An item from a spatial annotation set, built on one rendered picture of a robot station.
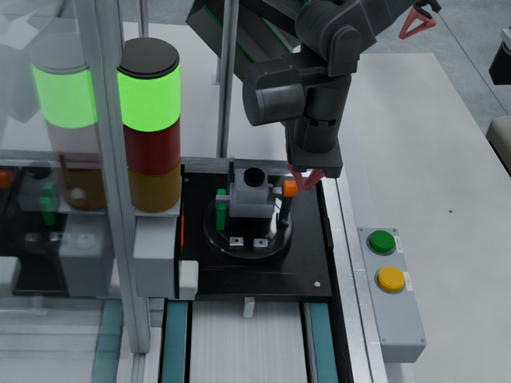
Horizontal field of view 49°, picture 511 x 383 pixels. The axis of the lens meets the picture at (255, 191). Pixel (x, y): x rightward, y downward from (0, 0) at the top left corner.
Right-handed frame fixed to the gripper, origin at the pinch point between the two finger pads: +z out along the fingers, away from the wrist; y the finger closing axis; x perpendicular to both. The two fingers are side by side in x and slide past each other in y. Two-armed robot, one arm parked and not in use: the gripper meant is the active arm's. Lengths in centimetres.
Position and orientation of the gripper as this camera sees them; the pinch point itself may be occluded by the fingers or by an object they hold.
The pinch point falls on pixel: (304, 185)
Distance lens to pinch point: 82.4
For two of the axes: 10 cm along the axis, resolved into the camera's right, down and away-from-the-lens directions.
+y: 0.3, 7.4, -6.7
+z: -0.8, 6.7, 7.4
